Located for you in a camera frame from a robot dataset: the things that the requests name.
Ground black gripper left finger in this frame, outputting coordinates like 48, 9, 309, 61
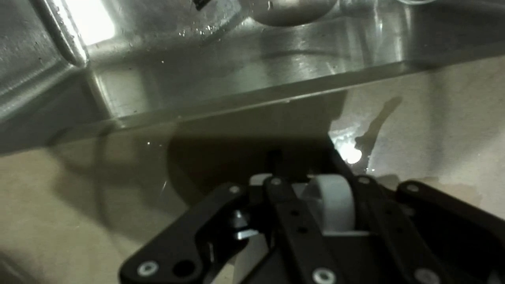
118, 150, 337, 284

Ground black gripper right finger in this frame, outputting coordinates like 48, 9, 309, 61
326, 148, 505, 284

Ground white ceramic mug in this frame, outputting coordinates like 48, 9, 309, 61
249, 172, 359, 233

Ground stainless steel sink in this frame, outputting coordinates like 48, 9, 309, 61
0, 0, 505, 156

